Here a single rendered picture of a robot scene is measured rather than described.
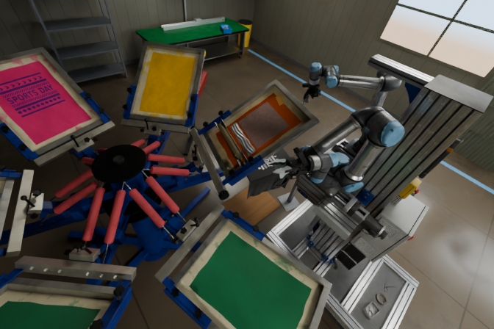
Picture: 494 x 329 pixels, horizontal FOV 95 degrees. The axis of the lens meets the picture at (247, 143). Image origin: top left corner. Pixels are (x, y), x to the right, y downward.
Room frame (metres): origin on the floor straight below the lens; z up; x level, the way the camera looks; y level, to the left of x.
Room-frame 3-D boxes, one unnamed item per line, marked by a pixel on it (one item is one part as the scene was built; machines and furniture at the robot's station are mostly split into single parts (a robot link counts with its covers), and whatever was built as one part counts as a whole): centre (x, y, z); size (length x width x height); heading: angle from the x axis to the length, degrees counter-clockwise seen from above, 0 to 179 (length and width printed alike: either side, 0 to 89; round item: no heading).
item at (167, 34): (5.05, 1.43, 0.42); 2.34 x 0.91 x 0.83; 137
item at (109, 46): (3.69, 3.03, 0.91); 0.96 x 0.40 x 1.82; 137
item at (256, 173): (1.47, -0.16, 0.95); 0.48 x 0.44 x 0.01; 123
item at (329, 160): (0.83, -0.42, 1.65); 0.11 x 0.08 x 0.09; 113
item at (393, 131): (0.93, -0.66, 1.63); 0.15 x 0.12 x 0.55; 23
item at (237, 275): (0.45, -0.03, 1.05); 1.08 x 0.61 x 0.23; 63
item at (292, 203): (1.64, -0.65, 0.48); 0.22 x 0.22 x 0.96; 33
